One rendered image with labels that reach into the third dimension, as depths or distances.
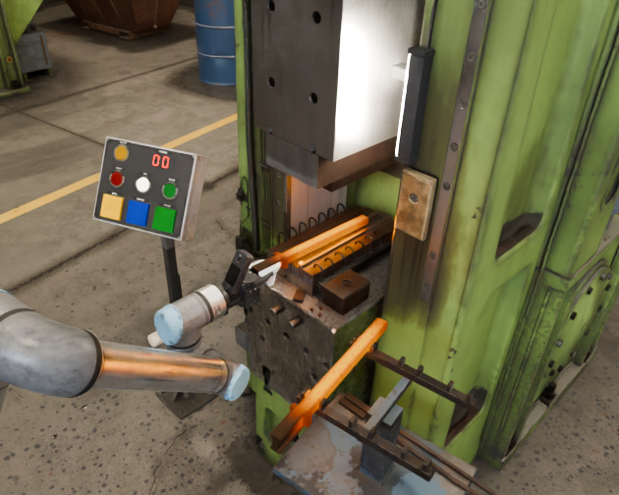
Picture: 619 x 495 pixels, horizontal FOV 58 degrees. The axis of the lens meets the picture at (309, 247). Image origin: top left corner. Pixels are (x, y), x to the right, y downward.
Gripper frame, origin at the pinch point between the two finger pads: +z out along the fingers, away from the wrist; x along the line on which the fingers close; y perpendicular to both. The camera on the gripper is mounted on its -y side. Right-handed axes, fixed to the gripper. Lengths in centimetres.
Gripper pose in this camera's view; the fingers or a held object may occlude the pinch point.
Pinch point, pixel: (275, 261)
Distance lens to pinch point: 156.6
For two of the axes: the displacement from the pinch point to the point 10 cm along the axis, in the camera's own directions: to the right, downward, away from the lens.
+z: 7.1, -3.9, 5.8
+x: 7.0, 4.2, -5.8
